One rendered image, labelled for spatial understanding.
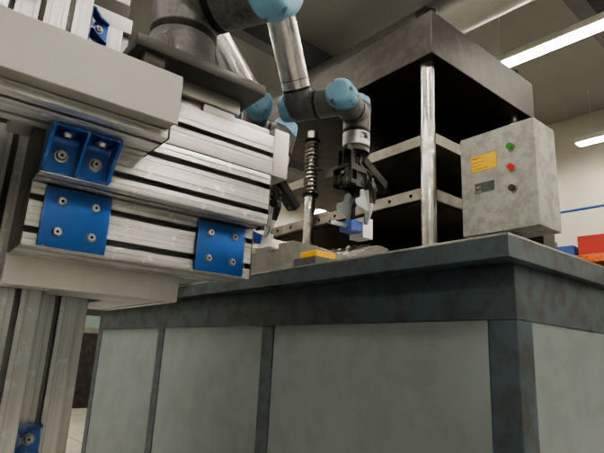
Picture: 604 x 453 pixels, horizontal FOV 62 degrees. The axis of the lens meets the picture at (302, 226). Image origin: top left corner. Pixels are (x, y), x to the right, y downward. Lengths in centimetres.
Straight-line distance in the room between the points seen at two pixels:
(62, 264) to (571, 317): 87
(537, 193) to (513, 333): 110
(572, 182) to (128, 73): 804
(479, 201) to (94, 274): 150
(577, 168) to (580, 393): 755
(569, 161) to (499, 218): 667
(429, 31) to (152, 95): 171
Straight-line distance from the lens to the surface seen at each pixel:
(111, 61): 68
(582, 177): 845
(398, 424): 100
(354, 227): 130
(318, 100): 134
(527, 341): 89
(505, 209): 196
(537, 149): 199
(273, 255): 137
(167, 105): 69
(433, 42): 224
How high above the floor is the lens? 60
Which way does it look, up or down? 14 degrees up
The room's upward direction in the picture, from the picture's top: 3 degrees clockwise
